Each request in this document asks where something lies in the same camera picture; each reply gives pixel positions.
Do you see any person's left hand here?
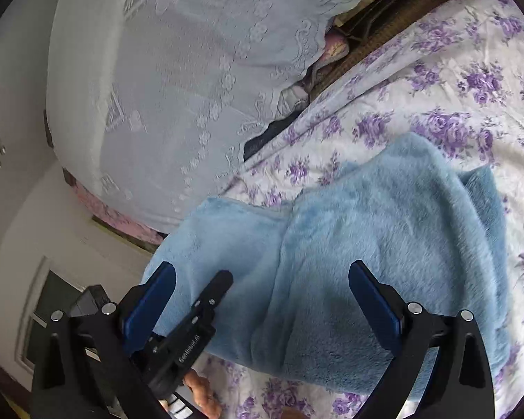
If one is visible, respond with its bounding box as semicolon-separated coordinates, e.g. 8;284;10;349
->
183;370;222;419

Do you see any white lace cover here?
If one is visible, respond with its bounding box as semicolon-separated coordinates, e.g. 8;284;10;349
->
46;0;361;234

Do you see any purple floral bed sheet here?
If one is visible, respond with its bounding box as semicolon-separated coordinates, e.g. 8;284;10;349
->
192;0;524;419

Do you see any pink floral bedding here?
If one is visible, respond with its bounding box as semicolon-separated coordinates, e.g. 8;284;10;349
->
62;168;166;246

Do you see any blue fleece zip jacket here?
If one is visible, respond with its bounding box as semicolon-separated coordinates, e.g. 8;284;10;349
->
146;132;510;395

